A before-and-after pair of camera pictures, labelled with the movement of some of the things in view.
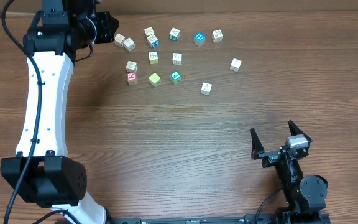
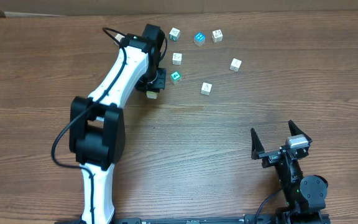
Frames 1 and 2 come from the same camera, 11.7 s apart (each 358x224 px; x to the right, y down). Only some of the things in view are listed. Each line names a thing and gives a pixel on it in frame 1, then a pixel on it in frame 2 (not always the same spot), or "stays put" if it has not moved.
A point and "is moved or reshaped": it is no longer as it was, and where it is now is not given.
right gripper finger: (295, 130) stays put
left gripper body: (98, 30) → (153, 79)
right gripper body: (272, 157) stays put
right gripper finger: (257, 147) stays put
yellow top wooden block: (155, 79) is moved or reshaped
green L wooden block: (177, 58) stays put
